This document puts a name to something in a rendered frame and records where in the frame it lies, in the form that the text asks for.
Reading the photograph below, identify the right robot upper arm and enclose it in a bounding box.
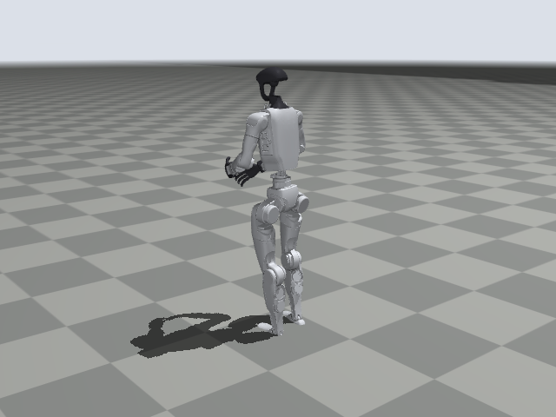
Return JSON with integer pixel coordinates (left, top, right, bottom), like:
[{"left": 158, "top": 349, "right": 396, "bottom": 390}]
[{"left": 295, "top": 110, "right": 306, "bottom": 153}]

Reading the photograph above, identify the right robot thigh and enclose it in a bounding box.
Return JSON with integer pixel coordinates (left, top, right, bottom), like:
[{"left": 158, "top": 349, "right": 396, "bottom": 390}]
[{"left": 280, "top": 192, "right": 309, "bottom": 269}]

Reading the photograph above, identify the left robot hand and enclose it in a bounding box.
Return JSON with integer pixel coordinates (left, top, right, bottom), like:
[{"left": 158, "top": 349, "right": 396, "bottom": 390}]
[{"left": 225, "top": 156, "right": 236, "bottom": 178}]

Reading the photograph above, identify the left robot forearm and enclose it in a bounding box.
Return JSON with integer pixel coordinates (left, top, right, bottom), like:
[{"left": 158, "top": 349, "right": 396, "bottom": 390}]
[{"left": 226, "top": 153, "right": 245, "bottom": 175}]

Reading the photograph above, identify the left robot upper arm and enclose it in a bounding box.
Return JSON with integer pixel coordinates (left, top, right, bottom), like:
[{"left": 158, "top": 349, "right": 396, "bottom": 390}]
[{"left": 237, "top": 112, "right": 269, "bottom": 169}]

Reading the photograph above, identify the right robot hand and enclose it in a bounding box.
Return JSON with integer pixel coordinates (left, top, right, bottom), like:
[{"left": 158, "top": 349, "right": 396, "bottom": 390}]
[{"left": 235, "top": 160, "right": 265, "bottom": 186}]

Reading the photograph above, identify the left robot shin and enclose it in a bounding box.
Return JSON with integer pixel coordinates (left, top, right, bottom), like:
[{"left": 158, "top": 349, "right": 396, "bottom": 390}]
[{"left": 262, "top": 269, "right": 286, "bottom": 335}]

